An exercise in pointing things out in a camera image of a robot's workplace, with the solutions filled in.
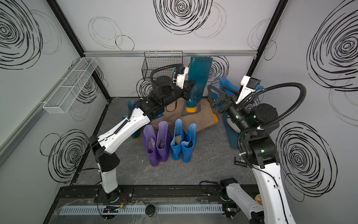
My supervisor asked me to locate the white wire basket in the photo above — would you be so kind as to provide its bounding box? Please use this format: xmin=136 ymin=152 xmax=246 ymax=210
xmin=43 ymin=57 xmax=98 ymax=114

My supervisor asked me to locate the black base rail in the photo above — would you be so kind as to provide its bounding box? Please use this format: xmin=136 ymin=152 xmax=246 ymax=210
xmin=56 ymin=183 xmax=229 ymax=203

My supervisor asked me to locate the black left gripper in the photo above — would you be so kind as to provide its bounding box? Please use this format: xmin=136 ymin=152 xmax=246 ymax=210
xmin=160 ymin=80 xmax=195 ymax=110

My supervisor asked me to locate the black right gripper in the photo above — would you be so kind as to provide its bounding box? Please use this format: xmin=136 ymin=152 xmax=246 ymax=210
xmin=208 ymin=84 xmax=252 ymax=138

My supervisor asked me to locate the purple rain boot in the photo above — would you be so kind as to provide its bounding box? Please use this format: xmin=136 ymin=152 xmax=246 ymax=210
xmin=156 ymin=121 xmax=172 ymax=162
xmin=143 ymin=125 xmax=159 ymax=167

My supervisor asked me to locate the black round knob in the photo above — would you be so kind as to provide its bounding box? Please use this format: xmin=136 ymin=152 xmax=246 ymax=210
xmin=145 ymin=204 xmax=156 ymax=217

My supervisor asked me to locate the red round tin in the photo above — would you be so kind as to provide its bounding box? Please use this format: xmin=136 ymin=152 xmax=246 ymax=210
xmin=255 ymin=194 xmax=263 ymax=206

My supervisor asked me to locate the black wire basket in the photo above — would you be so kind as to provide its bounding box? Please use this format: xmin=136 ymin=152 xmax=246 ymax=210
xmin=141 ymin=51 xmax=183 ymax=81

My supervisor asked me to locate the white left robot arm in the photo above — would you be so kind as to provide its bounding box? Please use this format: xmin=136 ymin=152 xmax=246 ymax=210
xmin=89 ymin=63 xmax=195 ymax=194

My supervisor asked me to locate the grey round plate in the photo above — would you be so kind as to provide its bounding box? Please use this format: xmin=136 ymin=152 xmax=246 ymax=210
xmin=226 ymin=117 xmax=241 ymax=133

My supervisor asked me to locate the small black packet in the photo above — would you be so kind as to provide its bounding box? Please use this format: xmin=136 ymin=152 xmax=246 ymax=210
xmin=234 ymin=157 xmax=248 ymax=168

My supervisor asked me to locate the dark green rain boot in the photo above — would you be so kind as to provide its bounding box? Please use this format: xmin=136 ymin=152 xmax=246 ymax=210
xmin=122 ymin=100 xmax=143 ymax=141
xmin=186 ymin=57 xmax=213 ymax=113

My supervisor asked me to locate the teal square tray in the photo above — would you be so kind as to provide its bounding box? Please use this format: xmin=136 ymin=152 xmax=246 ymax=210
xmin=222 ymin=113 xmax=239 ymax=150

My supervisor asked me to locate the white slotted cable duct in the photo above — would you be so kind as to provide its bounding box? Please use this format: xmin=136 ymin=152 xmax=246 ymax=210
xmin=59 ymin=204 xmax=224 ymax=216

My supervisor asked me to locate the beige rain boot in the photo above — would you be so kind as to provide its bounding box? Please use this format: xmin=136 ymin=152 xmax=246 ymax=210
xmin=150 ymin=98 xmax=186 ymax=130
xmin=180 ymin=99 xmax=219 ymax=133

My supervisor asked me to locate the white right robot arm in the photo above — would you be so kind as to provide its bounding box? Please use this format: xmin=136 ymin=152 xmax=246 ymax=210
xmin=208 ymin=82 xmax=306 ymax=224

